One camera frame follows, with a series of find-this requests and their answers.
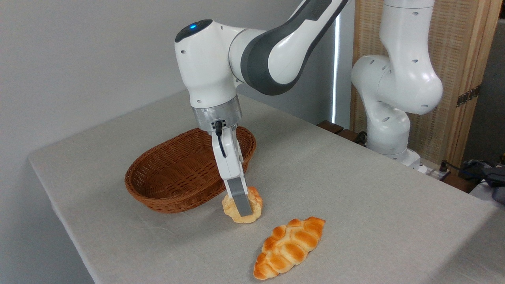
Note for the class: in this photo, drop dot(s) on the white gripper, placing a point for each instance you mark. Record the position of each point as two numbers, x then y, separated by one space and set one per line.
230 161

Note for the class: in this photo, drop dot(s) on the round knotted bread roll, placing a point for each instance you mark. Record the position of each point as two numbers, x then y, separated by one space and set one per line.
257 203

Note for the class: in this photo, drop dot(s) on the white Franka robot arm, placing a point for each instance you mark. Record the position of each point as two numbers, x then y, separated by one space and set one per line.
205 71

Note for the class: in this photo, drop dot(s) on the long braided bread loaf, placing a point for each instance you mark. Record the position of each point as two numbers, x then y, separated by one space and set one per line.
290 248

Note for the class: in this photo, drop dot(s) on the brown oval wicker basket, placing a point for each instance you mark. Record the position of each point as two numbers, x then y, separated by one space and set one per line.
169 177

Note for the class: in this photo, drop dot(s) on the brown wooden block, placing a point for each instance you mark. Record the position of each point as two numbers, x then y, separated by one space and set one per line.
349 135
459 183
330 126

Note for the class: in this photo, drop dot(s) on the grey fabric tablecloth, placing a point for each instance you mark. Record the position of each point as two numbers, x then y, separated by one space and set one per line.
355 221

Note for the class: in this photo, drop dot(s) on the metal screen hinge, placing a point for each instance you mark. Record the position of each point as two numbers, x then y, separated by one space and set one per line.
468 96

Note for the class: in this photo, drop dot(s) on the dark grey bag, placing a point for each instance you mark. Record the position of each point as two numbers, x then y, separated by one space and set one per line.
491 175

